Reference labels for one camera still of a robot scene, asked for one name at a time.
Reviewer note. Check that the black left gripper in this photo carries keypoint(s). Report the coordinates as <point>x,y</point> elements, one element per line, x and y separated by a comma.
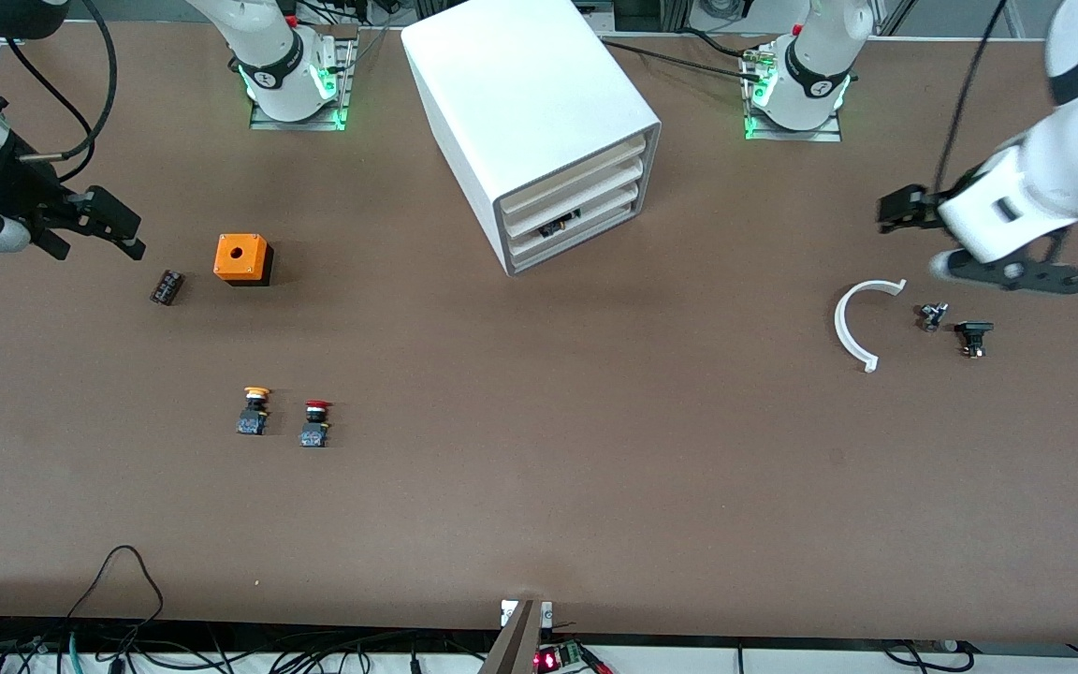
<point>907,208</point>

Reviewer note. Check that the red push button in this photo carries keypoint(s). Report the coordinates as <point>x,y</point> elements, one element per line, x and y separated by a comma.
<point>314,432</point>

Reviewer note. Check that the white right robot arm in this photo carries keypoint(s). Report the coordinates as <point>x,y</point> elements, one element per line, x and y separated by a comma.
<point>286,65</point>

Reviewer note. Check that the yellow push button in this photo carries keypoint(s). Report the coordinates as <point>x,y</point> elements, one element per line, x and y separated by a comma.
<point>253,419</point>

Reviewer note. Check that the white drawer with green button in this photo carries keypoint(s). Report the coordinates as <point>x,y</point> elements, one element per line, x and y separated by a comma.
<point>609,201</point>

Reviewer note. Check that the white empty drawer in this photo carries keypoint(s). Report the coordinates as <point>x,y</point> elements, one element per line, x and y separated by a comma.
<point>595,229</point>
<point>595,159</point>

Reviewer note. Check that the green push button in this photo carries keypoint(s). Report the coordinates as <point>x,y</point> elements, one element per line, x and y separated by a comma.
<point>560,225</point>

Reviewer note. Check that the white drawer cabinet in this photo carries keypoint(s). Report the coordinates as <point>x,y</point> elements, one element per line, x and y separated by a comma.
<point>520,94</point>

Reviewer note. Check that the small black terminal block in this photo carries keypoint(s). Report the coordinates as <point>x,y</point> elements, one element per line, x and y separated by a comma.
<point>167,287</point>

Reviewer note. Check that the small black silver component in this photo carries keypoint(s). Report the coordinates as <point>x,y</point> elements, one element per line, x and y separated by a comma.
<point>932,316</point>

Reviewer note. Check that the circuit board with red LED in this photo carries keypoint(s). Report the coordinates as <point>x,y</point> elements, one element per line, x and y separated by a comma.
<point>553,658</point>

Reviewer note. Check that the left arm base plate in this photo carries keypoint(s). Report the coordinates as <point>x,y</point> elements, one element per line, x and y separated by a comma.
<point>829,134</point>

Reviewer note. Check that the white curved plastic bracket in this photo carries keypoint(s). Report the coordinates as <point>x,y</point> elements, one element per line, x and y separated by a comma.
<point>840,328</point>

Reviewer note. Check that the black switch component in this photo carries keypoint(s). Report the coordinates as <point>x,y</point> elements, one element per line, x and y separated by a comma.
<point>974,329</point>

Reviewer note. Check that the orange button enclosure box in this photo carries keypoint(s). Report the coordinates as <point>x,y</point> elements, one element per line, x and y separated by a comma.
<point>254,262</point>

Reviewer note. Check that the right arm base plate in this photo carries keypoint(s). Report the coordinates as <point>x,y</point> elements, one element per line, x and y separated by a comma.
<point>338,117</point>

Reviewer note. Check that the grey camera post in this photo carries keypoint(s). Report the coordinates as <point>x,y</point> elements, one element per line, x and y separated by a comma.
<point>518,646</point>

